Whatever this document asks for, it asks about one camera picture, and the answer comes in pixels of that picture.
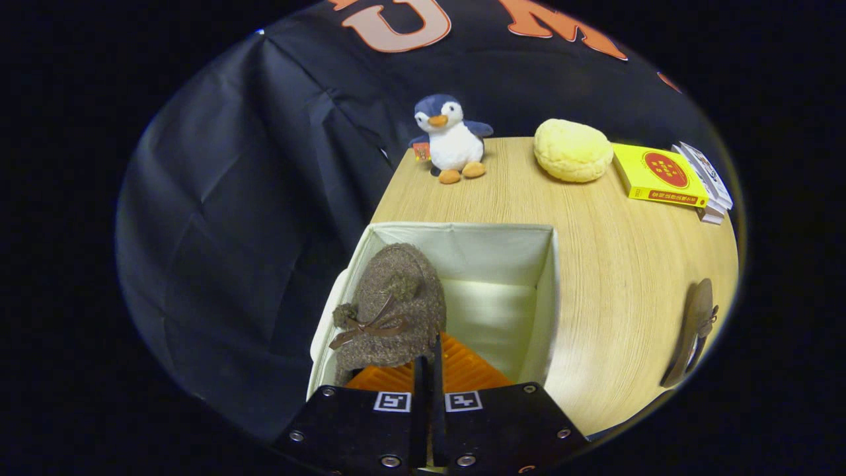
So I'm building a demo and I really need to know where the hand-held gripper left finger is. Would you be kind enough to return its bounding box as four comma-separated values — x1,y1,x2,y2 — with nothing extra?
272,331,430,471

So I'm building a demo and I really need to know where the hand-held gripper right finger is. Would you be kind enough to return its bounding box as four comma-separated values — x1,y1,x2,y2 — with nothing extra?
431,333,590,473

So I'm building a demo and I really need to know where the beige fabric storage box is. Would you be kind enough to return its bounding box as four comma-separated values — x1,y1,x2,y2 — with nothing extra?
306,221,561,401

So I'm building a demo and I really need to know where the brown fuzzy shoe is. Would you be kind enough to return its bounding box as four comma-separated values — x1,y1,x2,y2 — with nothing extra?
660,278,720,389
329,243,448,387

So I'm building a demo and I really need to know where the black backdrop cloth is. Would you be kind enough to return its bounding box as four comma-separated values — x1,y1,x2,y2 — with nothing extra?
116,0,721,444

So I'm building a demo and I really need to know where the yellow round plush bun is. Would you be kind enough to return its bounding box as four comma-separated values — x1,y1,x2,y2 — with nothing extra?
533,118,614,183

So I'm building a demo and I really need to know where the blue white penguin plush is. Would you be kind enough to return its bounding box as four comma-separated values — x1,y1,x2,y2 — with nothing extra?
408,94,495,184

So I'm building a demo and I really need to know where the plain white book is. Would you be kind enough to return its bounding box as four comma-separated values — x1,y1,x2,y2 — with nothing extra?
671,145,728,225

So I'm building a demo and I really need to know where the yellow book with red circle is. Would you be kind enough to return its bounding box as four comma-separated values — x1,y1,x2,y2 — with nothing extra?
611,142,711,209

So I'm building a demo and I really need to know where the white illustrated book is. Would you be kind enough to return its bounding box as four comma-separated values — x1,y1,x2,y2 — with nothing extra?
677,141,734,211

